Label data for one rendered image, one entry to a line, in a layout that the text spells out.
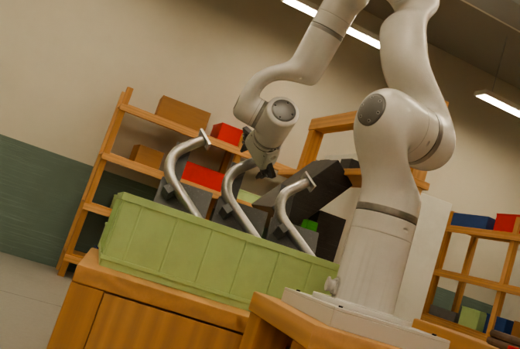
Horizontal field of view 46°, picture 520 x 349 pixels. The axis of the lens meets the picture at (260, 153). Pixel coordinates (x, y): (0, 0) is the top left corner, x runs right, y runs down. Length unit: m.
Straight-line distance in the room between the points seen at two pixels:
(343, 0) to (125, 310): 0.87
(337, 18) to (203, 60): 6.48
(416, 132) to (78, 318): 0.76
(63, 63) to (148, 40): 1.06
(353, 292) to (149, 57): 6.81
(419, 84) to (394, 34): 0.12
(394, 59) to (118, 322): 0.78
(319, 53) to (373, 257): 0.58
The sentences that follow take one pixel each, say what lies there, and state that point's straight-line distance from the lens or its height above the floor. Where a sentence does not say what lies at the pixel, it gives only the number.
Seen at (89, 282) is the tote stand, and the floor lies 0.76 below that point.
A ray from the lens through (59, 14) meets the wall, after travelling 7.78.
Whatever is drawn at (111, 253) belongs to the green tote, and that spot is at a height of 0.82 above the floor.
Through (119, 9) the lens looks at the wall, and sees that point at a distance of 7.87.
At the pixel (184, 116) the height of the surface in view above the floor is 2.13.
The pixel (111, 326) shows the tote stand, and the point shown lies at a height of 0.69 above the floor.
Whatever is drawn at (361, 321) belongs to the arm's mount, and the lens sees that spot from 1.08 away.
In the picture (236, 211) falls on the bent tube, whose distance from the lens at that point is 1.70.
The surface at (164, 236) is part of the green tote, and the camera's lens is 1.42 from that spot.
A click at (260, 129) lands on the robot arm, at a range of 1.54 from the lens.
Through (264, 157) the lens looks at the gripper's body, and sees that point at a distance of 1.64.
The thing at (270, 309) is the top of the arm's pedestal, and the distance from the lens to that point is 1.18.
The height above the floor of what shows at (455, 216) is 2.14.
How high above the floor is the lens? 0.93
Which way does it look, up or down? 8 degrees up
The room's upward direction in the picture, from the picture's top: 18 degrees clockwise
